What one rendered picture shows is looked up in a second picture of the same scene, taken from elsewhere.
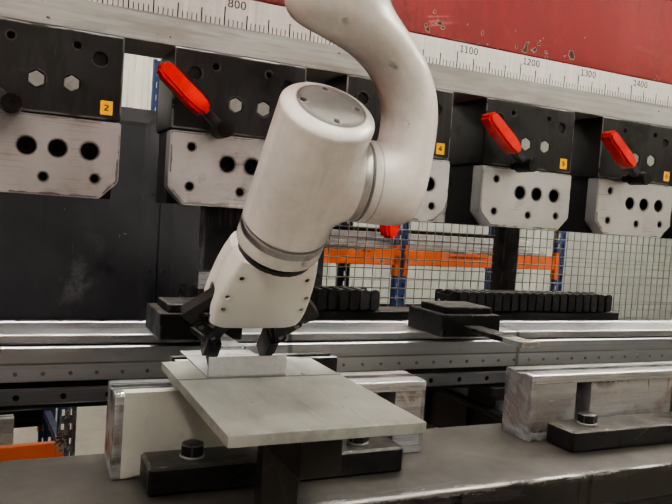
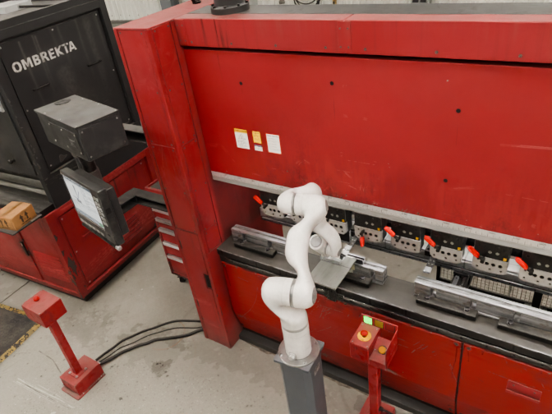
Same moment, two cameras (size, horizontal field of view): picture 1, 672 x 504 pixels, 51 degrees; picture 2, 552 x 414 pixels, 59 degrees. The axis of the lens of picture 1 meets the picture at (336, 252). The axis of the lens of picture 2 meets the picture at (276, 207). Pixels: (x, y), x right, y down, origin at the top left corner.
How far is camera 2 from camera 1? 2.34 m
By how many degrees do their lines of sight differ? 65
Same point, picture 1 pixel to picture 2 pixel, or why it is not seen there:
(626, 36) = (439, 210)
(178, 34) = not seen: hidden behind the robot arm
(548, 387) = (420, 285)
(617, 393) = (446, 295)
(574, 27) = (418, 206)
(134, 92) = not seen: outside the picture
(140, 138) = not seen: hidden behind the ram
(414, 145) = (330, 249)
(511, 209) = (400, 245)
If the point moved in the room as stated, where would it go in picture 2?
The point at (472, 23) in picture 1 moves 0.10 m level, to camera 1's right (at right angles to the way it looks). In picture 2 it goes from (384, 204) to (399, 212)
